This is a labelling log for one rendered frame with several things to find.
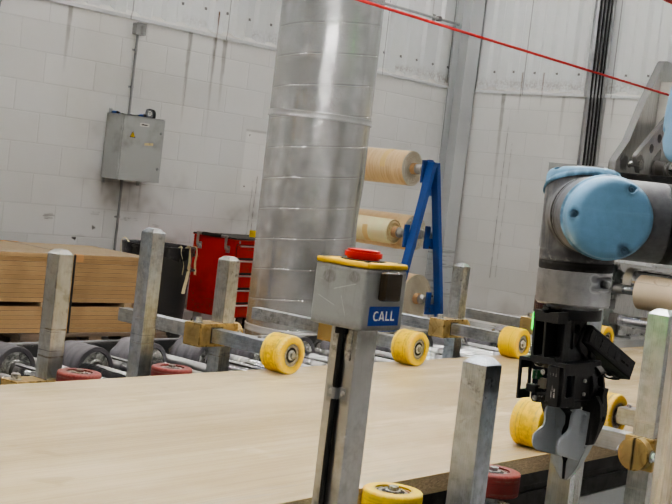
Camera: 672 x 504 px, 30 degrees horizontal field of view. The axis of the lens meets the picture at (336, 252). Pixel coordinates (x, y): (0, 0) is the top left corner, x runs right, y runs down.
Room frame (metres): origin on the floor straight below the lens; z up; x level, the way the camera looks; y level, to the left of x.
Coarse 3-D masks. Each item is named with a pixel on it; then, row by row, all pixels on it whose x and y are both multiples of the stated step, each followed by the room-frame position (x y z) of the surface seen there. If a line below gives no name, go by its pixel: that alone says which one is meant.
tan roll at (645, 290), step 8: (640, 280) 4.41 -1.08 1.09; (648, 280) 4.40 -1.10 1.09; (656, 280) 4.39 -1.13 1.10; (664, 280) 4.37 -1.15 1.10; (616, 288) 4.50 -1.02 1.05; (624, 288) 4.48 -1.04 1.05; (632, 288) 4.46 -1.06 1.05; (640, 288) 4.40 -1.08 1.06; (648, 288) 4.38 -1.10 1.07; (656, 288) 4.36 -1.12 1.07; (664, 288) 4.34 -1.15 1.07; (632, 296) 4.42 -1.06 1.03; (640, 296) 4.39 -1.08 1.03; (648, 296) 4.37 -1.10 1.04; (656, 296) 4.35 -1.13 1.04; (664, 296) 4.34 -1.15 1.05; (640, 304) 4.41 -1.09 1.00; (648, 304) 4.38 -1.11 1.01; (656, 304) 4.36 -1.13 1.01; (664, 304) 4.34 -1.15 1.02
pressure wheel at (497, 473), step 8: (496, 472) 1.82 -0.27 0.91; (504, 472) 1.83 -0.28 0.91; (512, 472) 1.82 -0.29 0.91; (488, 480) 1.79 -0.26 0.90; (496, 480) 1.79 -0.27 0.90; (504, 480) 1.79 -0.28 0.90; (512, 480) 1.80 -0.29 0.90; (488, 488) 1.79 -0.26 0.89; (496, 488) 1.79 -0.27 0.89; (504, 488) 1.79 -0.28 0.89; (512, 488) 1.80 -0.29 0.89; (488, 496) 1.79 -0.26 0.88; (496, 496) 1.79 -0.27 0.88; (504, 496) 1.79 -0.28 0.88; (512, 496) 1.80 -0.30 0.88
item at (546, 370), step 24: (552, 312) 1.48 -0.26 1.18; (576, 312) 1.49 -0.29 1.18; (600, 312) 1.50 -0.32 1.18; (552, 336) 1.50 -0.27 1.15; (576, 336) 1.51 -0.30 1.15; (528, 360) 1.50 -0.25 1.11; (552, 360) 1.48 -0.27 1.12; (576, 360) 1.51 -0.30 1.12; (528, 384) 1.51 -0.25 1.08; (552, 384) 1.48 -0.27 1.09; (576, 384) 1.49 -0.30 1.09; (600, 384) 1.52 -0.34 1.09; (576, 408) 1.48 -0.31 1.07
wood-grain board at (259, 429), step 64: (64, 384) 2.14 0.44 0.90; (128, 384) 2.22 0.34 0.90; (192, 384) 2.29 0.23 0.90; (256, 384) 2.38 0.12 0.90; (320, 384) 2.47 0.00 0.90; (384, 384) 2.56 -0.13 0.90; (448, 384) 2.67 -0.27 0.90; (512, 384) 2.78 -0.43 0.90; (0, 448) 1.63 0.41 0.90; (64, 448) 1.67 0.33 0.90; (128, 448) 1.72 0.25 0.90; (192, 448) 1.76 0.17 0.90; (256, 448) 1.81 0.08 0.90; (384, 448) 1.92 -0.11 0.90; (448, 448) 1.98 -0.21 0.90; (512, 448) 2.04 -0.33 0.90
